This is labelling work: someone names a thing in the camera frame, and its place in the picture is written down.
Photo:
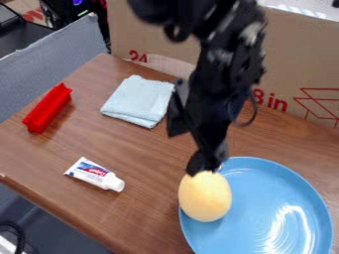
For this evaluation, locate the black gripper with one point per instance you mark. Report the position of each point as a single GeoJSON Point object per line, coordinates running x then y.
{"type": "Point", "coordinates": [204, 106]}

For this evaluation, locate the yellow ball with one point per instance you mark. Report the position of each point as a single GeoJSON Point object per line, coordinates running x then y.
{"type": "Point", "coordinates": [204, 196]}

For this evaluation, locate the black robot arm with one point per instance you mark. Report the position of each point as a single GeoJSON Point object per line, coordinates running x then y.
{"type": "Point", "coordinates": [229, 26]}

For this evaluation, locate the blue plate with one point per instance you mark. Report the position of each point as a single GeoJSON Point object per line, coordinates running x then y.
{"type": "Point", "coordinates": [278, 217]}

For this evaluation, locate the light blue folded cloth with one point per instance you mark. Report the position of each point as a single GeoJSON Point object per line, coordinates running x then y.
{"type": "Point", "coordinates": [139, 101]}

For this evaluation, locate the white toothpaste tube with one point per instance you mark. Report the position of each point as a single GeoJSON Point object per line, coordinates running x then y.
{"type": "Point", "coordinates": [94, 174]}

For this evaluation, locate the red plastic block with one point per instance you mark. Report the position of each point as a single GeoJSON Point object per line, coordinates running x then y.
{"type": "Point", "coordinates": [48, 108]}

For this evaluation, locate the grey fabric partition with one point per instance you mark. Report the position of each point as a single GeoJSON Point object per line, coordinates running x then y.
{"type": "Point", "coordinates": [32, 70]}

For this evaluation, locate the black equipment in background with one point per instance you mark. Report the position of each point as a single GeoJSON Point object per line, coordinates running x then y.
{"type": "Point", "coordinates": [62, 12]}

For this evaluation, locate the cardboard box wall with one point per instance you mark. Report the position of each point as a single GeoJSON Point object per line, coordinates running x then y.
{"type": "Point", "coordinates": [301, 83]}

